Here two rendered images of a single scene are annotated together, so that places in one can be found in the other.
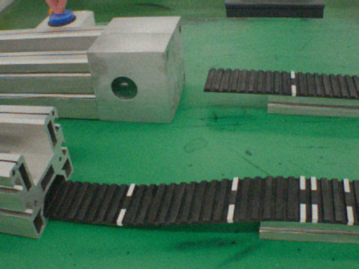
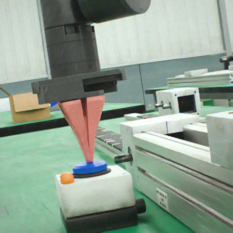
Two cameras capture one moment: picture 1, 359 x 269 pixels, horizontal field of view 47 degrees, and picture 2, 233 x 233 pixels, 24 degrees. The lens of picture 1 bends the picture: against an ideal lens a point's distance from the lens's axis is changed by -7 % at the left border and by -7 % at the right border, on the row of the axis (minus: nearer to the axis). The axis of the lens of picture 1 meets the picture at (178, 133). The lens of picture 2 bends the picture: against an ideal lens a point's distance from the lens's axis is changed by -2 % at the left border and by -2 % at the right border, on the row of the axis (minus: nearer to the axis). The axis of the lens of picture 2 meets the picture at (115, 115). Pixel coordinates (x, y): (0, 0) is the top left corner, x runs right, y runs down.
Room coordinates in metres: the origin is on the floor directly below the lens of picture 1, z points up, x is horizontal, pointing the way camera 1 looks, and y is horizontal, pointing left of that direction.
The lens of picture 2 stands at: (0.87, 0.75, 0.95)
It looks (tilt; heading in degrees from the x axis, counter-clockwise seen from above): 4 degrees down; 245
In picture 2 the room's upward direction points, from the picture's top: 8 degrees counter-clockwise
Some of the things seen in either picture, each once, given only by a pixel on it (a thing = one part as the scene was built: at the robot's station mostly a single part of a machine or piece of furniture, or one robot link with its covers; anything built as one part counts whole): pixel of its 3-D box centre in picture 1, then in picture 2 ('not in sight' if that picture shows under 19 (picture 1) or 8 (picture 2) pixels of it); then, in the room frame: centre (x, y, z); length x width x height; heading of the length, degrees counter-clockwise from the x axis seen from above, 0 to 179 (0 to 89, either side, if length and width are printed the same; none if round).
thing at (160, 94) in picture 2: not in sight; (170, 103); (-0.10, -0.90, 0.83); 0.11 x 0.10 x 0.10; 168
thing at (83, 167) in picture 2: (61, 18); (90, 170); (0.64, 0.17, 0.84); 0.04 x 0.04 x 0.02
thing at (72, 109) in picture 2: not in sight; (93, 119); (0.63, 0.17, 0.90); 0.07 x 0.07 x 0.09; 76
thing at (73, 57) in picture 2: not in sight; (73, 59); (0.64, 0.17, 0.97); 0.10 x 0.07 x 0.07; 166
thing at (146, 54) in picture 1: (143, 62); (154, 152); (0.49, 0.04, 0.83); 0.12 x 0.09 x 0.10; 166
